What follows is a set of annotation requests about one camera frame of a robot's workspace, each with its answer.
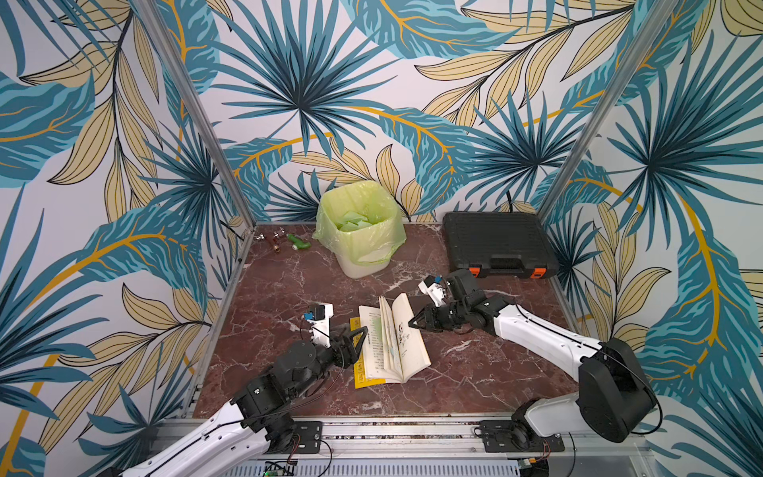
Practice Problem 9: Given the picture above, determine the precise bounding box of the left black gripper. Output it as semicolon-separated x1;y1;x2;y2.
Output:
290;323;369;399

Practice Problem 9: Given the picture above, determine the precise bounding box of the yellow cover book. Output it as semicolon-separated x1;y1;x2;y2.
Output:
351;293;431;389

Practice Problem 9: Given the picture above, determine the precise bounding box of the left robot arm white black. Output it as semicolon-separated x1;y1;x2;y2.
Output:
99;325;368;476

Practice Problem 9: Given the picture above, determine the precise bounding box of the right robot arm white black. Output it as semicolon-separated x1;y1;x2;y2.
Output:
409;270;663;450

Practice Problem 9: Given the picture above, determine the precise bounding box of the black plastic tool case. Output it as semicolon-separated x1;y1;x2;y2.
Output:
442;212;560;279

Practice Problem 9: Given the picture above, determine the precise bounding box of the green small bottle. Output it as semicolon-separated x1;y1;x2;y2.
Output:
286;234;311;250

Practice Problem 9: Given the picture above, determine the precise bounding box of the white bin green bag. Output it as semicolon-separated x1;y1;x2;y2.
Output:
313;181;407;279

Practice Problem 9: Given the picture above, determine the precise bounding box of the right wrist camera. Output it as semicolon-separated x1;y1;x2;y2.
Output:
418;275;448;307

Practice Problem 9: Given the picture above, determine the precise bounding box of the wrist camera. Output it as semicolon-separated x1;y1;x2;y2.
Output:
418;275;448;307
303;303;334;348

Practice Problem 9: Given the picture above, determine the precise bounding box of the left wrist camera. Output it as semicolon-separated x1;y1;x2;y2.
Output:
303;303;334;348

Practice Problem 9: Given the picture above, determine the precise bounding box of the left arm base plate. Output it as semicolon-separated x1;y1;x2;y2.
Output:
266;421;324;455

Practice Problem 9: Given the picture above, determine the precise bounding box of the aluminium front rail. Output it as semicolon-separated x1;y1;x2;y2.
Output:
141;413;660;476

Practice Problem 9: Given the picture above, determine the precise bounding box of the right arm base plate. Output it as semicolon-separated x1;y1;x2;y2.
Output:
473;421;565;455

